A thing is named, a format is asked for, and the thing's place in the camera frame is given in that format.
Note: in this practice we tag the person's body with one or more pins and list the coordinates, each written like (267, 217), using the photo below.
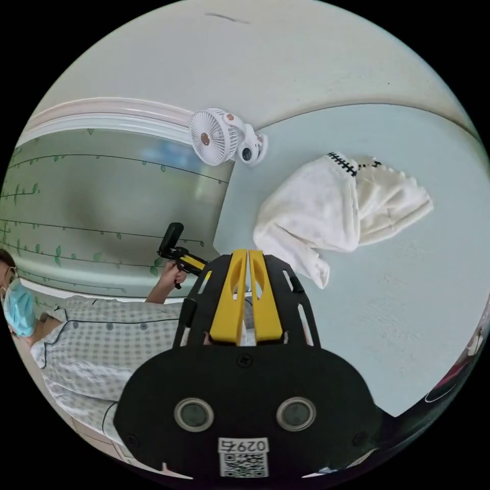
(95, 344)

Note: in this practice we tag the person's left forearm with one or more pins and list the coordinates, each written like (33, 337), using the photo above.
(157, 293)

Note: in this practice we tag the white short sleeve shirt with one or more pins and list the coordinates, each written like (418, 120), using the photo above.
(329, 214)

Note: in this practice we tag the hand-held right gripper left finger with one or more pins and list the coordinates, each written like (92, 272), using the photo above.
(229, 302)

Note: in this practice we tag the white clip fan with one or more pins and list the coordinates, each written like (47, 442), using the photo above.
(214, 134)

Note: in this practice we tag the person's left hand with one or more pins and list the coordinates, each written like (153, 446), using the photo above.
(169, 276)

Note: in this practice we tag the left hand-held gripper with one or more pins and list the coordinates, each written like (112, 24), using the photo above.
(171, 254)

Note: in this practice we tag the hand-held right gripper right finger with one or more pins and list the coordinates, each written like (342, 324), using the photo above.
(266, 306)

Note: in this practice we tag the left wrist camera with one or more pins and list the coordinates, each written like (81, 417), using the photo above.
(171, 237)

